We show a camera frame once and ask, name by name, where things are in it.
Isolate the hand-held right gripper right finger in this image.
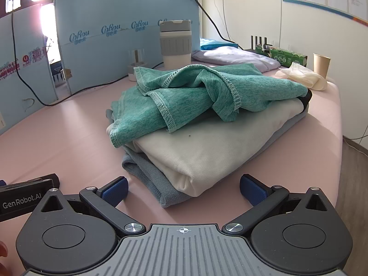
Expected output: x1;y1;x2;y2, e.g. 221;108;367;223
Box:
223;174;335;235

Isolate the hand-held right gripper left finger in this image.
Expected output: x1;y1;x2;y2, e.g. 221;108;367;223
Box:
39;177;146;235

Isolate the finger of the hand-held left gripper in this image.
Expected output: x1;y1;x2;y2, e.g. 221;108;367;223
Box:
0;180;54;222
0;173;60;190

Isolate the blue sweater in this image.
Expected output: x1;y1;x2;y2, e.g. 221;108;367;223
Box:
106;101;312;209

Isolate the white polo shirt black collar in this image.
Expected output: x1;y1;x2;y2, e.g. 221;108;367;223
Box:
106;92;312;197

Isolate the green t-shirt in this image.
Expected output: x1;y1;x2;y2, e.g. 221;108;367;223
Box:
109;63;309;148

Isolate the labelled light blue cardboard box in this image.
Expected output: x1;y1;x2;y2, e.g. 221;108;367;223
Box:
0;4;59;135

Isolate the white plug adapter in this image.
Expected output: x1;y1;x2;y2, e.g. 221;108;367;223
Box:
127;49;148;81

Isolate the white soft package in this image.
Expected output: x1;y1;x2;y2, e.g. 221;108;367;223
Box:
192;46;281;72

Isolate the green package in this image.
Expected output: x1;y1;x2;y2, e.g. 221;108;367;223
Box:
257;44;308;67

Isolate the paper cup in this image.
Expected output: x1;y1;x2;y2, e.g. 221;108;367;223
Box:
313;53;332;79

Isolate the black router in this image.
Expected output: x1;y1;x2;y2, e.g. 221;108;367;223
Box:
250;35;273;53

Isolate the blue plastic package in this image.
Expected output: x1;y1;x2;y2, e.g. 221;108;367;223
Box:
200;37;239;51

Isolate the white tumbler grey sleeve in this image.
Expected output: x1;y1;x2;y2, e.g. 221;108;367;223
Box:
159;20;193;70

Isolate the plain light blue cardboard box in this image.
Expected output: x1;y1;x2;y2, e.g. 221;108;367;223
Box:
53;0;202;97

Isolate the thin grey cable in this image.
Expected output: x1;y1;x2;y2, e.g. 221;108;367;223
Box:
343;135;368;158

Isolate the thin black cable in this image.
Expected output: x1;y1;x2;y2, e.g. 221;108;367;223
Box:
161;0;240;44

